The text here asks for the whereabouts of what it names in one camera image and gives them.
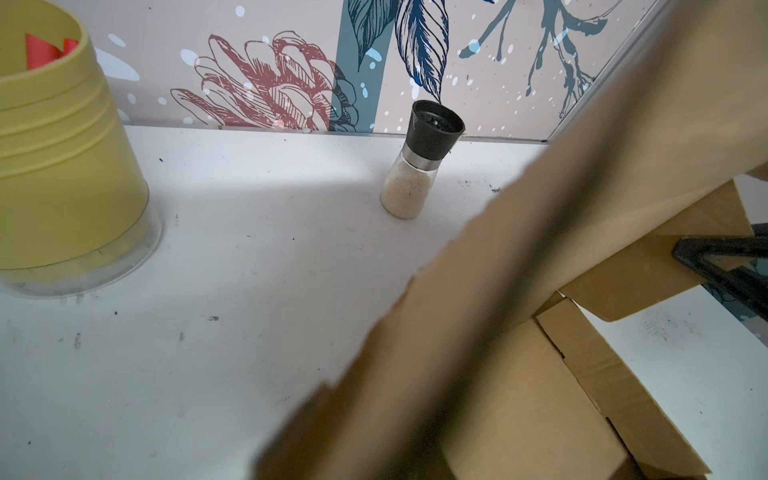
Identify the yellow plastic cup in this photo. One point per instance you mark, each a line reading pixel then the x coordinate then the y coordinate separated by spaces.
pixel 75 206

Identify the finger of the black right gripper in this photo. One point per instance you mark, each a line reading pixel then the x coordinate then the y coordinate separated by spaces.
pixel 734 268

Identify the brown cardboard box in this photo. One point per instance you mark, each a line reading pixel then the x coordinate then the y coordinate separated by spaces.
pixel 686 115

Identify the glass spice grinder black cap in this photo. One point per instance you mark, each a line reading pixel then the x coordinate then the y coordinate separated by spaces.
pixel 433 131

